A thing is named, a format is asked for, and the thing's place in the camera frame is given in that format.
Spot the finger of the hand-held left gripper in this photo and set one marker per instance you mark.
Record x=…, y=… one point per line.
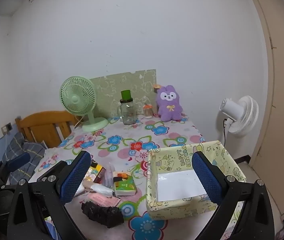
x=19, y=160

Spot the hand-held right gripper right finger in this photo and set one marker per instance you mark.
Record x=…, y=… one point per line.
x=205, y=180

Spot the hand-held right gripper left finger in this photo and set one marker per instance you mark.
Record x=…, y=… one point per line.
x=74, y=177

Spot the small yellow and black box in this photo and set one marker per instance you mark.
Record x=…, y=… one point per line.
x=95, y=172

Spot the white cloth pouch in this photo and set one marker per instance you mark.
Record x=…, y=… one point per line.
x=102, y=190

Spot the pink packet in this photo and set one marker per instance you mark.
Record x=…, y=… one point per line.
x=102, y=199

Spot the yellow printed storage box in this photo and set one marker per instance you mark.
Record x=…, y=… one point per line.
x=172, y=160

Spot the green tissue packet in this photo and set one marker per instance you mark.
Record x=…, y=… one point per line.
x=124, y=186

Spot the grey plaid bedding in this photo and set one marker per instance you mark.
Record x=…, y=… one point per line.
x=29, y=150

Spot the wooden chair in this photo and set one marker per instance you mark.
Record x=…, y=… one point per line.
x=44, y=122

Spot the floral tablecloth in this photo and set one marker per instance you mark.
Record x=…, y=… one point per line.
x=122, y=142

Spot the white standing fan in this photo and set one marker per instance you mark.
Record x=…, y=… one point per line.
x=242, y=115

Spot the green desk fan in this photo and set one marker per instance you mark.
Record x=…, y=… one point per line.
x=75, y=97

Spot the purple plush rabbit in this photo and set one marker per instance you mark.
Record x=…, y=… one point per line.
x=168, y=107

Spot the glass mug with green lid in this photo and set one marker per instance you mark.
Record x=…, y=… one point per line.
x=128, y=113

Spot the small jar with orange lid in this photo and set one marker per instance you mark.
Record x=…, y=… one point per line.
x=147, y=111

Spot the beige door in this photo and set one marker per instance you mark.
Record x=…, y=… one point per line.
x=282, y=105

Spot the green patterned board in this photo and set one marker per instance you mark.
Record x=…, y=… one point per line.
x=132, y=80

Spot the wall socket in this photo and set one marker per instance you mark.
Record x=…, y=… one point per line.
x=7, y=127

